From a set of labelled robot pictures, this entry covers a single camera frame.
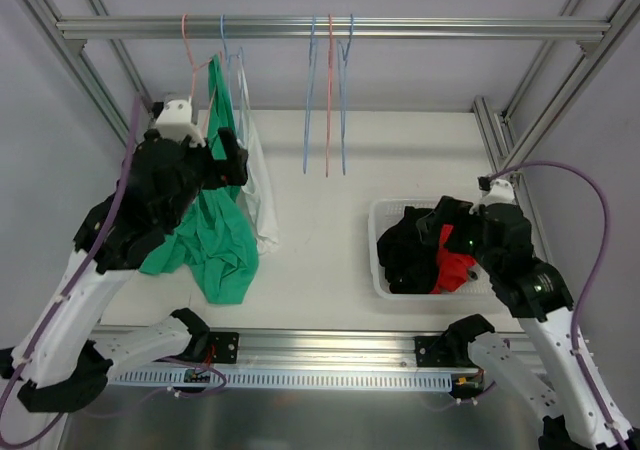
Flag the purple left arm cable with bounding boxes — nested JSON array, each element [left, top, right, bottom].
[[0, 94, 146, 446]]

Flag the green tank top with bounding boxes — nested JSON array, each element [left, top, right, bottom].
[[138, 54, 260, 305]]

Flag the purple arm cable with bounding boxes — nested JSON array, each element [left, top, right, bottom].
[[0, 94, 146, 446], [479, 159, 631, 450]]

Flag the pink hanger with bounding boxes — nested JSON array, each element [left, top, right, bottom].
[[325, 14, 334, 178], [181, 14, 215, 137]]

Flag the aluminium frame structure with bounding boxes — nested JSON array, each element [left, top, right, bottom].
[[0, 0, 640, 276]]

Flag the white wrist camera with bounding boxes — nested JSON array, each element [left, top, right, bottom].
[[477, 176, 515, 206], [153, 97, 205, 147]]

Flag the red tank top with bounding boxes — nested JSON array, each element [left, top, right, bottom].
[[433, 224, 476, 294]]

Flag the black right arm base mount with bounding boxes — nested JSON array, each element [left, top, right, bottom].
[[413, 335, 456, 368]]

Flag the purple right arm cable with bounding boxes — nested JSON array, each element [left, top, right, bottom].
[[479, 159, 631, 450]]

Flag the white plastic basket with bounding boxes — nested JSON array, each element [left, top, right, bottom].
[[368, 198, 499, 312]]

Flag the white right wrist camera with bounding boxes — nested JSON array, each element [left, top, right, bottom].
[[477, 176, 515, 206]]

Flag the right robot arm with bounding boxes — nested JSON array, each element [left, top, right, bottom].
[[416, 194, 639, 449]]

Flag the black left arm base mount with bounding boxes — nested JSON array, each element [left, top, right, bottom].
[[201, 331, 240, 365]]

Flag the aluminium hanging rail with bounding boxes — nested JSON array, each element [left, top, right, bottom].
[[56, 15, 612, 42]]

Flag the white tank top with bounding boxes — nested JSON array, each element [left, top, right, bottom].
[[237, 56, 280, 255]]

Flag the black tank top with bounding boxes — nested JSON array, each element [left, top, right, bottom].
[[375, 204, 471, 295]]

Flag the white slotted cable duct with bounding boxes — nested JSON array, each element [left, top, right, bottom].
[[114, 365, 453, 393]]

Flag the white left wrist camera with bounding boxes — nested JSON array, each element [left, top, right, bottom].
[[153, 97, 205, 147]]

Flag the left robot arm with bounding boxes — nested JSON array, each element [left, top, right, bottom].
[[1, 128, 248, 413]]

